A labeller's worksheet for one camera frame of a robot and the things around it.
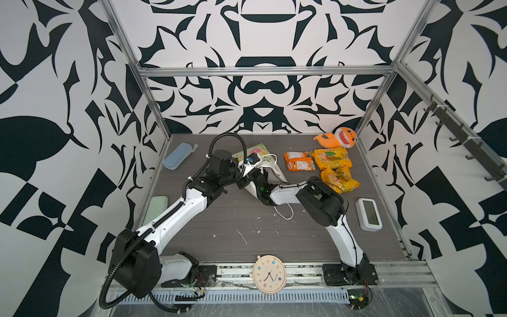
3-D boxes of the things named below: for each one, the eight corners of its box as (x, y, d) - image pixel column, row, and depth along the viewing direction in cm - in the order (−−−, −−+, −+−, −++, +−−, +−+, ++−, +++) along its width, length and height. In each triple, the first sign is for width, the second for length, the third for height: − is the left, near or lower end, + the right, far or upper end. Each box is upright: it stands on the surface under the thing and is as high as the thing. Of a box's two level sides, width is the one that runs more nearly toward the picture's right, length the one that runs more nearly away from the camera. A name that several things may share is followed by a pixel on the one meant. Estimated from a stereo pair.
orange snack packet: (286, 171, 105) (287, 168, 103) (284, 154, 113) (284, 150, 111) (315, 171, 106) (316, 168, 103) (311, 154, 113) (312, 150, 111)
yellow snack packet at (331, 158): (316, 170, 105) (318, 166, 102) (312, 151, 113) (313, 146, 110) (350, 170, 105) (353, 166, 102) (343, 151, 113) (345, 146, 110)
